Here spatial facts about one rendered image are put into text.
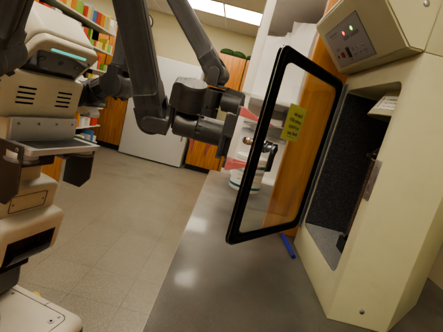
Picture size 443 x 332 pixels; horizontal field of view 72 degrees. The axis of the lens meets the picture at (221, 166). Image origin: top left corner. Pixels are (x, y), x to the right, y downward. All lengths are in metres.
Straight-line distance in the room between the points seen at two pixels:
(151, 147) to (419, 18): 5.24
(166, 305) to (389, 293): 0.39
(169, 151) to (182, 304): 5.08
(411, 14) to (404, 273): 0.42
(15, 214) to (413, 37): 1.03
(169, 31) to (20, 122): 5.55
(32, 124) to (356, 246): 0.82
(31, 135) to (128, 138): 4.80
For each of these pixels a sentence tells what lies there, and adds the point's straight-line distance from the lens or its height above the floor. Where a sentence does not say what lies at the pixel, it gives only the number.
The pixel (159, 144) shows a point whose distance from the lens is 5.58.
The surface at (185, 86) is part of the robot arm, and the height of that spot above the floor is 1.27.
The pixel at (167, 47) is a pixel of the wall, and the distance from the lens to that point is 6.31.
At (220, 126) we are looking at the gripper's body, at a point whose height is 1.21.
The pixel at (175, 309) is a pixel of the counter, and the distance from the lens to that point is 0.52.
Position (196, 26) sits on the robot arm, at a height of 1.46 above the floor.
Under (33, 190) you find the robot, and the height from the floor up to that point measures 0.88.
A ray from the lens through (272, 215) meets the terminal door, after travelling 0.73.
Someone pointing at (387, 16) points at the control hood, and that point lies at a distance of 0.58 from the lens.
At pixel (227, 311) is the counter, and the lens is 0.55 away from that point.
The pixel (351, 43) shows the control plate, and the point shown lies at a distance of 0.73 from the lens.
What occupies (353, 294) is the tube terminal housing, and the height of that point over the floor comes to 1.00.
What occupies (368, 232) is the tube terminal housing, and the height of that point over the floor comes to 1.11.
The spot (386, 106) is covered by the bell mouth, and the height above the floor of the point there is 1.33.
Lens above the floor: 1.25
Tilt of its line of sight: 11 degrees down
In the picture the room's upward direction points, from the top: 15 degrees clockwise
